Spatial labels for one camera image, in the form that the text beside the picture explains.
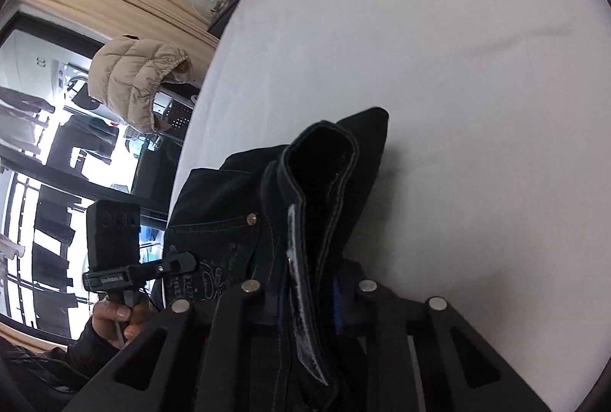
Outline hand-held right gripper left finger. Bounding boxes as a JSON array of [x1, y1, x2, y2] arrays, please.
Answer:
[[62, 281, 288, 412]]

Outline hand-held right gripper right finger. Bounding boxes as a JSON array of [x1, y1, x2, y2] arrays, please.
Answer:
[[334, 278, 550, 412]]

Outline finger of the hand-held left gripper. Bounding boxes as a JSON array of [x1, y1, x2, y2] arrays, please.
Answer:
[[164, 251, 199, 276]]

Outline black pants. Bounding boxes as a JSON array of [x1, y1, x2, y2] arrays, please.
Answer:
[[163, 107, 390, 412]]

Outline person's left forearm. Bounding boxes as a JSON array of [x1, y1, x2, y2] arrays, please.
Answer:
[[0, 323, 121, 412]]

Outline person's left hand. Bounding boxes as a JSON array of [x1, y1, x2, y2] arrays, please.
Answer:
[[91, 292, 159, 351]]

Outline hanging dark garment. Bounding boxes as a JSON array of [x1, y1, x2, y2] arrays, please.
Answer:
[[32, 184, 78, 247], [0, 86, 57, 151], [47, 114, 120, 182]]

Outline black perforated chair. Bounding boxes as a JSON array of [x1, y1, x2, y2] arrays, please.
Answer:
[[152, 82, 199, 146]]

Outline white bed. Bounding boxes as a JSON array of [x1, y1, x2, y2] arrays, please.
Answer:
[[167, 0, 608, 412]]

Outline white cable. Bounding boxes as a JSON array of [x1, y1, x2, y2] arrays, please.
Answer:
[[192, 0, 226, 20]]

